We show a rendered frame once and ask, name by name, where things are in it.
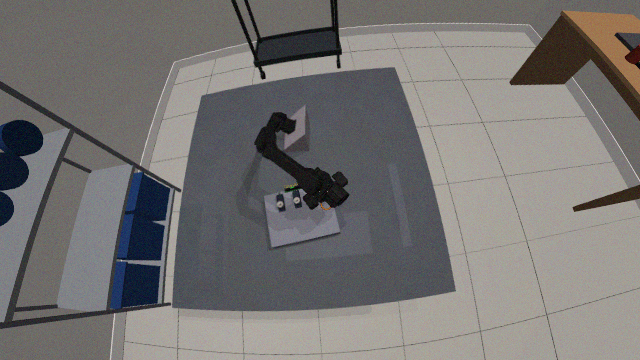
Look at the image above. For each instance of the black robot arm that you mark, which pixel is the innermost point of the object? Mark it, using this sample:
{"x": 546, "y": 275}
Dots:
{"x": 310, "y": 180}

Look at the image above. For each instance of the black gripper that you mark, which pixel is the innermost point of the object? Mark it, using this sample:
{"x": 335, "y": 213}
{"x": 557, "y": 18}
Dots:
{"x": 311, "y": 200}

